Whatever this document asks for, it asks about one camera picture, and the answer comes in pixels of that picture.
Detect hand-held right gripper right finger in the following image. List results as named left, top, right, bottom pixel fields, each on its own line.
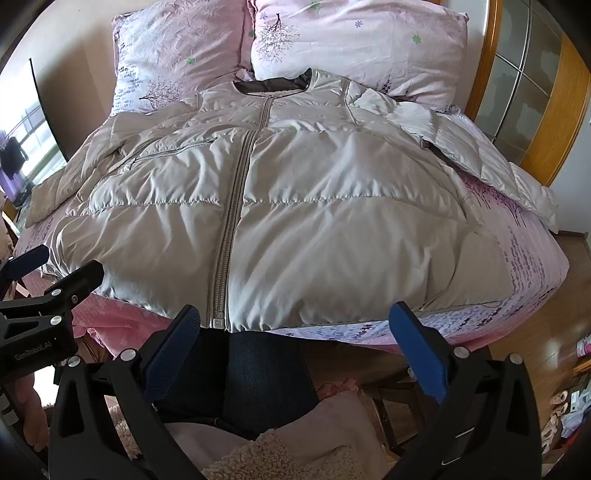
left=389, top=301, right=543, bottom=480

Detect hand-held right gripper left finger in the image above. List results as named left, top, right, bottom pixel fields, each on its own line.
left=48, top=304, right=218, bottom=480

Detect pink floral bed sheet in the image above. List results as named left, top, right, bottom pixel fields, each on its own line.
left=14, top=104, right=570, bottom=365

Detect wooden framed glass door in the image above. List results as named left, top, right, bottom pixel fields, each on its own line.
left=464, top=0, right=591, bottom=188

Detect fluffy pale slippers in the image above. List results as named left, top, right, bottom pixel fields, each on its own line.
left=540, top=390, right=571, bottom=455

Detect dark wooden stool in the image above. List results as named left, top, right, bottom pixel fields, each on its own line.
left=365, top=364, right=431, bottom=457

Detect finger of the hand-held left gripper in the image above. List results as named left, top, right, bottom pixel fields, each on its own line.
left=0, top=244, right=51, bottom=297
left=0, top=260, right=105, bottom=320

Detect person's jeans leg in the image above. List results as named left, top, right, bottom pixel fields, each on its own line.
left=157, top=330, right=320, bottom=440

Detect pink floral pillow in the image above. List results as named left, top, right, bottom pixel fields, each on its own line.
left=247, top=0, right=470, bottom=112
left=111, top=0, right=251, bottom=116

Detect black flat screen television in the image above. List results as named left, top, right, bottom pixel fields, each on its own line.
left=0, top=59, right=69, bottom=209

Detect beige puffer jacket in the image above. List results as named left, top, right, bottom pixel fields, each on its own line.
left=25, top=68, right=559, bottom=334

